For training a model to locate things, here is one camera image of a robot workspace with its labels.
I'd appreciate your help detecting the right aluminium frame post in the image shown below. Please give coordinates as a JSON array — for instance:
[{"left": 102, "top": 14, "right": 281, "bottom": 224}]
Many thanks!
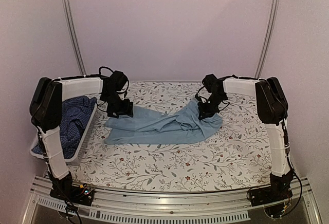
[{"left": 254, "top": 0, "right": 280, "bottom": 79}]

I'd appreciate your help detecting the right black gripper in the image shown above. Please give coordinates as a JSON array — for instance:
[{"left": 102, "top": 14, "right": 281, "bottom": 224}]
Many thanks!
[{"left": 197, "top": 94, "right": 226, "bottom": 120}]

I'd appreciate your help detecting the dark blue checkered shirt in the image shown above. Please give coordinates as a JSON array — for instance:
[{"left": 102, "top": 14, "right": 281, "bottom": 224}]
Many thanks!
[{"left": 32, "top": 96, "right": 98, "bottom": 159}]

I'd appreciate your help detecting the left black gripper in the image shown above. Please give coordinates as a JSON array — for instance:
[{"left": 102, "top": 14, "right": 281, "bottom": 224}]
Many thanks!
[{"left": 102, "top": 91, "right": 134, "bottom": 118}]

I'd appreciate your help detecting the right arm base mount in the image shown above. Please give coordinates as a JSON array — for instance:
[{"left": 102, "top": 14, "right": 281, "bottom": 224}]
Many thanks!
[{"left": 246, "top": 183, "right": 293, "bottom": 207}]

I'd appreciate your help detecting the left aluminium frame post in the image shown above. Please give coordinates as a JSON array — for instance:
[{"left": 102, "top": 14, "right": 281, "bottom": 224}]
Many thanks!
[{"left": 62, "top": 0, "right": 86, "bottom": 75}]

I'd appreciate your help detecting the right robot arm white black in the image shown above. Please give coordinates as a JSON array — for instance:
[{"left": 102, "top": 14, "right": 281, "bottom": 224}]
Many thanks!
[{"left": 195, "top": 74, "right": 294, "bottom": 201}]

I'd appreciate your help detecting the front aluminium rail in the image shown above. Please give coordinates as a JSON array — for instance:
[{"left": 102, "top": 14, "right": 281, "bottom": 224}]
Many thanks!
[{"left": 22, "top": 176, "right": 322, "bottom": 223}]

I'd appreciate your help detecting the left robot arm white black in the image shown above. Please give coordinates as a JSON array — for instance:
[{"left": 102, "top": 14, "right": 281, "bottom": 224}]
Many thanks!
[{"left": 30, "top": 70, "right": 133, "bottom": 200}]

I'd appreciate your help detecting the floral patterned table mat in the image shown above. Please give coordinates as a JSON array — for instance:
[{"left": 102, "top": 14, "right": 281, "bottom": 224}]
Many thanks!
[{"left": 50, "top": 81, "right": 290, "bottom": 192}]

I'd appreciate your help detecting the light blue t-shirt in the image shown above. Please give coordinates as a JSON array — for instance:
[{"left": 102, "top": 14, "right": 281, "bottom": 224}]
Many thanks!
[{"left": 104, "top": 98, "right": 223, "bottom": 145}]

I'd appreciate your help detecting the aluminium frame post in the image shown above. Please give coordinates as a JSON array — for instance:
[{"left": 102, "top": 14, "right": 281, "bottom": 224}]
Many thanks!
[
  {"left": 62, "top": 0, "right": 86, "bottom": 75},
  {"left": 254, "top": 0, "right": 280, "bottom": 79}
]

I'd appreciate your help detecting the white plastic laundry basket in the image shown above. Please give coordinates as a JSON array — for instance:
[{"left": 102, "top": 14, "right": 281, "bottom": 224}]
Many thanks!
[{"left": 30, "top": 98, "right": 99, "bottom": 163}]

